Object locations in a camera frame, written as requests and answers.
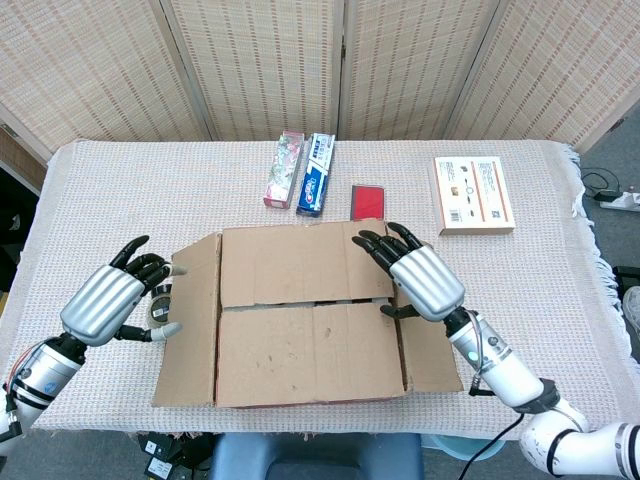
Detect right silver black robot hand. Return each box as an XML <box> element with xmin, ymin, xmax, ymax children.
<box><xmin>351</xmin><ymin>222</ymin><xmax>467</xmax><ymax>324</ymax></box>

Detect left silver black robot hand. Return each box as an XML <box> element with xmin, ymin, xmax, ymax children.
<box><xmin>59</xmin><ymin>235</ymin><xmax>188</xmax><ymax>348</ymax></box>

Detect red cardboard box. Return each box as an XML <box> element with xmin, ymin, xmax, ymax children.
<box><xmin>152</xmin><ymin>219</ymin><xmax>464</xmax><ymax>410</ymax></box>

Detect white orange product box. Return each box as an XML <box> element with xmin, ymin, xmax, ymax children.
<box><xmin>432</xmin><ymin>155</ymin><xmax>517</xmax><ymax>237</ymax></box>

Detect glass jar with black lid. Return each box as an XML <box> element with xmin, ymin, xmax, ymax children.
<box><xmin>148</xmin><ymin>282</ymin><xmax>174</xmax><ymax>332</ymax></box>

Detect small red flat case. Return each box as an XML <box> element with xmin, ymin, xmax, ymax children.
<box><xmin>349</xmin><ymin>183</ymin><xmax>388</xmax><ymax>222</ymax></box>

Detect beige woven tablecloth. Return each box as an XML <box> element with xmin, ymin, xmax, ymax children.
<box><xmin>0</xmin><ymin>138</ymin><xmax>640</xmax><ymax>442</ymax></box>

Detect blue toothpaste carton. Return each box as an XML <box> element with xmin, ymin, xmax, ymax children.
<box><xmin>295</xmin><ymin>132</ymin><xmax>336</xmax><ymax>218</ymax></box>

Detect black base equipment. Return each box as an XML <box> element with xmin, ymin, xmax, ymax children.
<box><xmin>134</xmin><ymin>430</ymin><xmax>216</xmax><ymax>480</ymax></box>

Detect light blue bucket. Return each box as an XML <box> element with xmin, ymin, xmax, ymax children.
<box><xmin>428</xmin><ymin>430</ymin><xmax>507</xmax><ymax>462</ymax></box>

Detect brown wooden furniture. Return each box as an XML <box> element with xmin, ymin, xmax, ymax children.
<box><xmin>0</xmin><ymin>121</ymin><xmax>49</xmax><ymax>195</ymax></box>

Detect pink toothpaste carton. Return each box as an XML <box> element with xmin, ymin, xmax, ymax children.
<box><xmin>262</xmin><ymin>130</ymin><xmax>307</xmax><ymax>210</ymax></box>

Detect black floor object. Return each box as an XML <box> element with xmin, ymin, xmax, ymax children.
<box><xmin>612</xmin><ymin>265</ymin><xmax>640</xmax><ymax>301</ymax></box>

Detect white shoe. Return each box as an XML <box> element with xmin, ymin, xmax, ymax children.
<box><xmin>622</xmin><ymin>285</ymin><xmax>640</xmax><ymax>346</ymax></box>

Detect blue padded chair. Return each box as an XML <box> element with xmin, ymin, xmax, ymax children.
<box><xmin>212</xmin><ymin>432</ymin><xmax>425</xmax><ymax>480</ymax></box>

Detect white power strip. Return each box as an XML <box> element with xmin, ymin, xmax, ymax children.
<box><xmin>598</xmin><ymin>189</ymin><xmax>640</xmax><ymax>211</ymax></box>

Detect woven folding screen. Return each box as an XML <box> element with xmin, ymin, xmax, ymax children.
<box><xmin>0</xmin><ymin>0</ymin><xmax>640</xmax><ymax>154</ymax></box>

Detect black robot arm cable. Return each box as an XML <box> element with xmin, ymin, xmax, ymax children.
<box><xmin>468</xmin><ymin>410</ymin><xmax>527</xmax><ymax>480</ymax></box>

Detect black floor cable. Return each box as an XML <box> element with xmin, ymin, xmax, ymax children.
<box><xmin>581</xmin><ymin>169</ymin><xmax>622</xmax><ymax>201</ymax></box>

